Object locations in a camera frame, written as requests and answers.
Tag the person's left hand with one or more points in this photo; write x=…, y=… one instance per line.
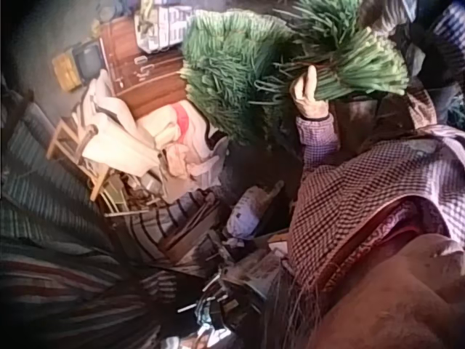
x=309, y=103

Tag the person's left fingers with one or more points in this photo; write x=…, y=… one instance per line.
x=310, y=79

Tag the green stick bundle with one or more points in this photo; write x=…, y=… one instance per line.
x=357, y=62

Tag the large green stick heap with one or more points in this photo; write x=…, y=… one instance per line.
x=236, y=69

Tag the pale blue plastic bag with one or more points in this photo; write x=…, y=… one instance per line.
x=248, y=214

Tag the blue striped cloth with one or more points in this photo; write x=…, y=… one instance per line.
x=452, y=32

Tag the white printed carton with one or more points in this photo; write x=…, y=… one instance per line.
x=163, y=25

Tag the brown wooden cabinet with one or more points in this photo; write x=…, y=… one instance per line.
x=147, y=81

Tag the heap of white cloth bags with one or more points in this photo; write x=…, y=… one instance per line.
x=141, y=140

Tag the white black striped cloth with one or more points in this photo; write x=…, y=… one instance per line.
x=163, y=221

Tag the heap of scrap clutter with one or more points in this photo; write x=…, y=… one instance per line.
x=236, y=291

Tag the small dark monitor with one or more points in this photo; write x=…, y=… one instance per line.
x=87, y=60

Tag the light wooden stool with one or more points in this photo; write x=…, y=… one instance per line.
x=65, y=143

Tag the dark striped cloth heap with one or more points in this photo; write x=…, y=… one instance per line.
x=54, y=232

